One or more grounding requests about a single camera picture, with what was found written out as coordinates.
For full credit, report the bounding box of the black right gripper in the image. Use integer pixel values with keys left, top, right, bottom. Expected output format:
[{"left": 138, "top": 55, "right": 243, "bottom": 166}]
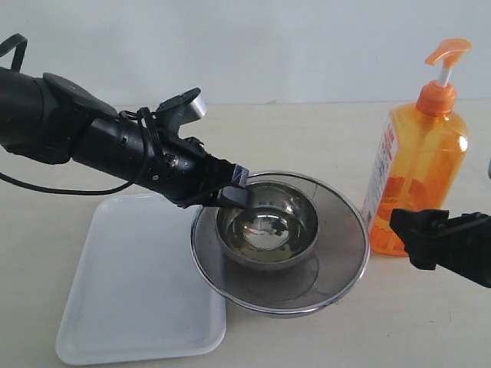
[{"left": 390, "top": 209, "right": 490, "bottom": 288}]

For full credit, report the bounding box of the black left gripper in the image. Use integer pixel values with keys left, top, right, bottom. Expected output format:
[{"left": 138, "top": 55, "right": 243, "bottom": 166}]
[{"left": 143, "top": 130, "right": 249, "bottom": 209}]

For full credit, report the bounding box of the small stainless steel bowl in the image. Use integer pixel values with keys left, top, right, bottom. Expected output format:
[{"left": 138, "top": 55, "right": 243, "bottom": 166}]
[{"left": 215, "top": 180, "right": 319, "bottom": 271}]

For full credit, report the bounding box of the orange pump soap bottle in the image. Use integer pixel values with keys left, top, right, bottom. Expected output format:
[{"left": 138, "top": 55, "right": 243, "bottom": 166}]
[{"left": 362, "top": 38, "right": 472, "bottom": 257}]

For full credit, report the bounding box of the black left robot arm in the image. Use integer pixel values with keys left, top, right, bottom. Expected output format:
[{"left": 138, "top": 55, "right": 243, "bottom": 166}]
[{"left": 1, "top": 69, "right": 249, "bottom": 208}]

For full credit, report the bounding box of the steel mesh colander basket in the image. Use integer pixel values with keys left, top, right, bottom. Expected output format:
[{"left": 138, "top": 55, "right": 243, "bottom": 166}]
[{"left": 190, "top": 171, "right": 370, "bottom": 318}]

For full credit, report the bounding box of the white rectangular plastic tray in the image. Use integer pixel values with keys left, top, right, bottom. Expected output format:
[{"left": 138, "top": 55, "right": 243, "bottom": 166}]
[{"left": 55, "top": 194, "right": 226, "bottom": 366}]

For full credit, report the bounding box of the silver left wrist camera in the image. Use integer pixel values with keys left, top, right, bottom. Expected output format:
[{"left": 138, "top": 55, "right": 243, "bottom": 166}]
[{"left": 154, "top": 87, "right": 207, "bottom": 131}]

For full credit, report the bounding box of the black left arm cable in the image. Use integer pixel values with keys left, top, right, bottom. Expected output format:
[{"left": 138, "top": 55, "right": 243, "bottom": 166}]
[{"left": 0, "top": 33, "right": 162, "bottom": 196}]

